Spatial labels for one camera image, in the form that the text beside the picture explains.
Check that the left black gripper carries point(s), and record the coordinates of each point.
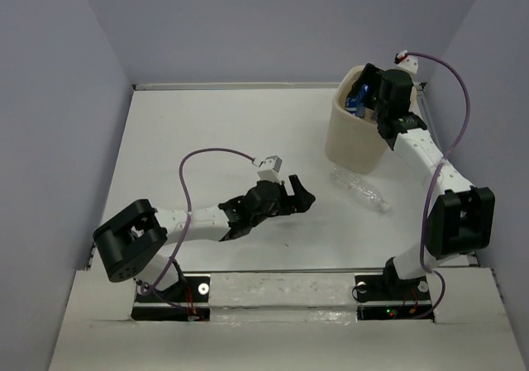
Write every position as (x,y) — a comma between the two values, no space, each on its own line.
(298,203)

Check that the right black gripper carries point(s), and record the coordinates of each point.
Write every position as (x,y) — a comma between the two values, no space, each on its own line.
(372,76)

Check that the blue label bottle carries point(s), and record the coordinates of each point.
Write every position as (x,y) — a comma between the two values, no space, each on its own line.
(352,105)
(360,94)

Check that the clear unlabeled bottle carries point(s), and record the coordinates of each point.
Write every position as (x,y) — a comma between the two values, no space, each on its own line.
(358,189)

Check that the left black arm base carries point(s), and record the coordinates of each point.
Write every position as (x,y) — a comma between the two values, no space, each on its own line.
(186,301)

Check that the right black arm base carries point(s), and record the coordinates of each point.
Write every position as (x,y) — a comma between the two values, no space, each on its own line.
(376,302)

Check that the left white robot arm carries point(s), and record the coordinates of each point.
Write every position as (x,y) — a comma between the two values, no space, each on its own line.
(129,243)

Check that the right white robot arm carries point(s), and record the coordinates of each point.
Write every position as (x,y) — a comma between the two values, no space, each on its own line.
(458,216)

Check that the beige plastic bin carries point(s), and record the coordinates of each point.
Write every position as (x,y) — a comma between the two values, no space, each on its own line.
(359,144)

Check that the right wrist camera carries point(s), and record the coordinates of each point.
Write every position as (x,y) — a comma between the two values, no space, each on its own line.
(406,62)

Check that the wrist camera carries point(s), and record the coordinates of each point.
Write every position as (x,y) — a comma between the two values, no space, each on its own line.
(406,62)
(268,168)

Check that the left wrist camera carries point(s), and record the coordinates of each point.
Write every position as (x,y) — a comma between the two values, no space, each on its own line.
(268,168)

